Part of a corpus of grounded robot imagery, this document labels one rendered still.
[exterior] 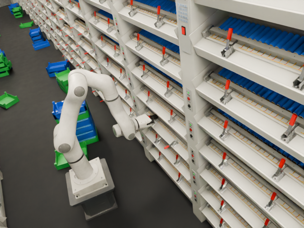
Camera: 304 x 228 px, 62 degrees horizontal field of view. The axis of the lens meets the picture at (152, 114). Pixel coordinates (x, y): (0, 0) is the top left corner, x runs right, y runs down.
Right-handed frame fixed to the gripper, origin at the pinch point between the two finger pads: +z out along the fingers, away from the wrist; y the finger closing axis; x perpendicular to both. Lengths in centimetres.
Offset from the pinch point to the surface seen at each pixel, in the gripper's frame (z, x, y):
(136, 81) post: -4.7, 22.5, -16.0
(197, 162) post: -5, 2, 53
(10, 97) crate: -94, -74, -242
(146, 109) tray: 0.6, -1.9, -13.8
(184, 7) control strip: -16, 84, 50
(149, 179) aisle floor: -7, -62, 0
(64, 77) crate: -21, -48, -207
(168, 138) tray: -1.4, -5.8, 19.8
